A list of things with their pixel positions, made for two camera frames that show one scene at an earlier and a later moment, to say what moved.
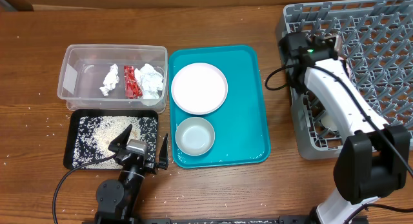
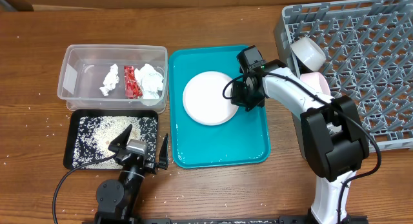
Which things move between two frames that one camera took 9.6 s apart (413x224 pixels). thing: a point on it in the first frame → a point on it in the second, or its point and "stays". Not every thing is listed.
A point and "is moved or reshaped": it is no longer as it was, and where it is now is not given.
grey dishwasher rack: (375, 38) stays
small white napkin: (111, 80) stays
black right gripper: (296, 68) → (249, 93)
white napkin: (150, 81) stays
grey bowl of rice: (195, 135) is moved or reshaped
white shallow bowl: (338, 44) is moved or reshaped
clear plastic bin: (114, 77) stays
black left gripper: (162, 159) stays
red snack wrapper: (132, 89) stays
